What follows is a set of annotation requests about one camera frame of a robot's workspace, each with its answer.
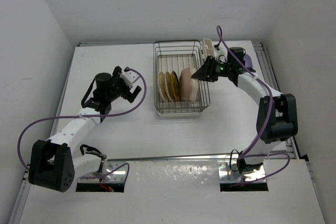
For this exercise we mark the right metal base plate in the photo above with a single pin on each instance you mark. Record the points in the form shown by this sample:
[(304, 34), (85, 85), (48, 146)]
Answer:
[(228, 177)]

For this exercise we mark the white cutlery holder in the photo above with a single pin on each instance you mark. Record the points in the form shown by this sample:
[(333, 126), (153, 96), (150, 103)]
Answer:
[(206, 49)]

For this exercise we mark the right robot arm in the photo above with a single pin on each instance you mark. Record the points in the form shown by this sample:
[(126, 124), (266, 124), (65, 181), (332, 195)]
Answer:
[(277, 112)]

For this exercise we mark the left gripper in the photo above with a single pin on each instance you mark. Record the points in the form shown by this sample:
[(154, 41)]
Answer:
[(116, 77)]

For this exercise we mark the wire dish rack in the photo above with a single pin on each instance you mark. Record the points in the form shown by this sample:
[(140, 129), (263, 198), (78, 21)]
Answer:
[(175, 56)]

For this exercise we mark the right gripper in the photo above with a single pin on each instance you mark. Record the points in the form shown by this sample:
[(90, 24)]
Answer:
[(207, 72)]

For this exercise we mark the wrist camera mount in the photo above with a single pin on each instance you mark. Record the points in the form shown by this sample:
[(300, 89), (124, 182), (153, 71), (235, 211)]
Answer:
[(129, 77), (220, 52)]

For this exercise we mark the yellow patterned round plate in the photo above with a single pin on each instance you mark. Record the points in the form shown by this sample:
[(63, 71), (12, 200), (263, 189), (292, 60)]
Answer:
[(175, 86)]

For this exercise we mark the purple square plate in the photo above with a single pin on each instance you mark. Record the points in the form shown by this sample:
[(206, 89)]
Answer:
[(248, 63)]

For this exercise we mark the cream round plate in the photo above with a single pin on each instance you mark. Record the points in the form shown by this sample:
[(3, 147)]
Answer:
[(162, 92), (168, 86)]

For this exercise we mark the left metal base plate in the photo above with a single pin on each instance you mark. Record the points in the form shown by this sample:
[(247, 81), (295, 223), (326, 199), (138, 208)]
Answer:
[(115, 174)]

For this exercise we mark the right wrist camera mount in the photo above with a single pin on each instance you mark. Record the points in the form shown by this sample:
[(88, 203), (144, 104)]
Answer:
[(220, 52)]

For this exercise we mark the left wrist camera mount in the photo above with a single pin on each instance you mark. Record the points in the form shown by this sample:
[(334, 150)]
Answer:
[(129, 77)]

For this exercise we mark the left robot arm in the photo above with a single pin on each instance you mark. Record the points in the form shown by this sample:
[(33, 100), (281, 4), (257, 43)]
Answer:
[(57, 162)]

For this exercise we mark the metal base plate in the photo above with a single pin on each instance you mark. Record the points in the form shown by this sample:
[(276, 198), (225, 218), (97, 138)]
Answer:
[(115, 174), (228, 177)]

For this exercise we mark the aluminium frame rail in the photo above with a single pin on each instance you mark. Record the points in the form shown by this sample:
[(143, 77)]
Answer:
[(270, 78)]

